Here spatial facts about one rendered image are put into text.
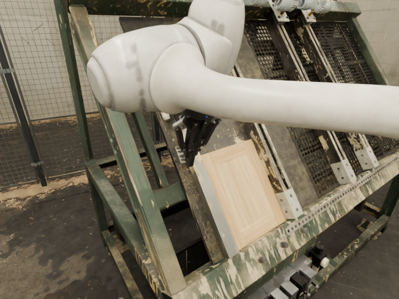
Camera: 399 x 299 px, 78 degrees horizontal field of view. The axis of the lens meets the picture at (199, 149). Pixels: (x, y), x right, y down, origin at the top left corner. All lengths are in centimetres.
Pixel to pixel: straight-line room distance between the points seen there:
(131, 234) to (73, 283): 103
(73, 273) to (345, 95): 221
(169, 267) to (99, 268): 141
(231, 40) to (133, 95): 20
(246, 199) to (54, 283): 165
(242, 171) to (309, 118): 83
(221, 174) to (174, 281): 45
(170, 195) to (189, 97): 72
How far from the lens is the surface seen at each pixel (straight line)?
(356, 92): 34
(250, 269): 107
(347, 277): 237
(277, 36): 170
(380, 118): 35
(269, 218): 118
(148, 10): 130
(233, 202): 107
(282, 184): 119
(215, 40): 44
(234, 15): 45
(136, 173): 89
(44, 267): 247
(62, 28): 161
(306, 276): 124
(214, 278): 98
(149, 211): 88
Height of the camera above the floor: 168
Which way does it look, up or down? 26 degrees down
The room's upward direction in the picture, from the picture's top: straight up
